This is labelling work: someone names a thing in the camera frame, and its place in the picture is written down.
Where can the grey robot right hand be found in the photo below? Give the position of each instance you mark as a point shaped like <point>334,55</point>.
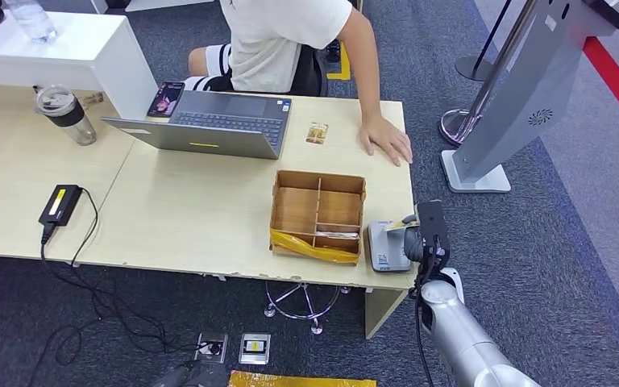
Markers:
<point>413,245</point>

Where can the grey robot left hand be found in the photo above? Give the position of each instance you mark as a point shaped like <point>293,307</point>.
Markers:
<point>173,376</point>

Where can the white room key card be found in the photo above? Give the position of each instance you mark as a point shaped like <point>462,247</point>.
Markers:
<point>336,234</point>

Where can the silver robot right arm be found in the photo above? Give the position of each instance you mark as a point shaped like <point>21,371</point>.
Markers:
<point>464,342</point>

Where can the person's left forearm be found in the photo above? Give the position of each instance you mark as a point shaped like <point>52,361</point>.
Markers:
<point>372,91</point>

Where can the person's left hand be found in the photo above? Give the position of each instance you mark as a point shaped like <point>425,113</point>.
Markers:
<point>387,139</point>

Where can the gold patterned card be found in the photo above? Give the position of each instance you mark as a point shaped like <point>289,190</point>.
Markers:
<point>316,133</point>

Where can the seated person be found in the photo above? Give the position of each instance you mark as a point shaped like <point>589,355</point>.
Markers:
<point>277,42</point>

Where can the small tan card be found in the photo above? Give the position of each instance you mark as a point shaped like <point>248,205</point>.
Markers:
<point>93,100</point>

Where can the floor socket with plug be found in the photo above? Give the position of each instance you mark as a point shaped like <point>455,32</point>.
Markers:
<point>211,347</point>

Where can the desk leg panel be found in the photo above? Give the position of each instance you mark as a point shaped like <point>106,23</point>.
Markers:
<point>384,310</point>

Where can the closed steel floor socket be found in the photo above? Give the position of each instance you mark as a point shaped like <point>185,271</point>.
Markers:
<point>254,350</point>

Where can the wooden divided box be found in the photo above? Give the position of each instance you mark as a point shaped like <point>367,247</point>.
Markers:
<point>293,211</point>

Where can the yellow floor tape corner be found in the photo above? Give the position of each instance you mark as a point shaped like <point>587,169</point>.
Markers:
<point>299,380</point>

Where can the chrome stool base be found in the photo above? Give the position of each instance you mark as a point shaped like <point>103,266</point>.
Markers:
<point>301,315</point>

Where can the silver kiosk stand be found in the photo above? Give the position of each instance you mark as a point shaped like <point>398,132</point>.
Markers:
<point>518,91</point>

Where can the black power adapter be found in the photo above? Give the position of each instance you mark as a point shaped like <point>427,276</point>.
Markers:
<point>59,205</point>

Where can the grey laptop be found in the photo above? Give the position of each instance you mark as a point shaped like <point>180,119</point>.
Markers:
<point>208,139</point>

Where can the black smartphone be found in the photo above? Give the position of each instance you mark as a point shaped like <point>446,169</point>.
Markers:
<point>165,100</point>

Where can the clear tumbler with black band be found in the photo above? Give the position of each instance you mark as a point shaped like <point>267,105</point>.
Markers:
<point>66,115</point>

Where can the white desktop shelf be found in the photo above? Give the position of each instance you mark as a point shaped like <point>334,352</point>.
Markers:
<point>74,59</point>

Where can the clear plastic water bottle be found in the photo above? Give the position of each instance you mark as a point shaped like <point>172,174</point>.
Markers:
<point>32,21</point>

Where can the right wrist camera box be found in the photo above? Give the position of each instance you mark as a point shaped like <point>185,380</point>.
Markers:
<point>432,224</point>

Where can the chrome stanchion post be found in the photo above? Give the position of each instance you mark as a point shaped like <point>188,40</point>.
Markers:
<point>461,125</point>

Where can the dark stanchion post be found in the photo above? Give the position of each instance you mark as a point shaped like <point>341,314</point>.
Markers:
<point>472,68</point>

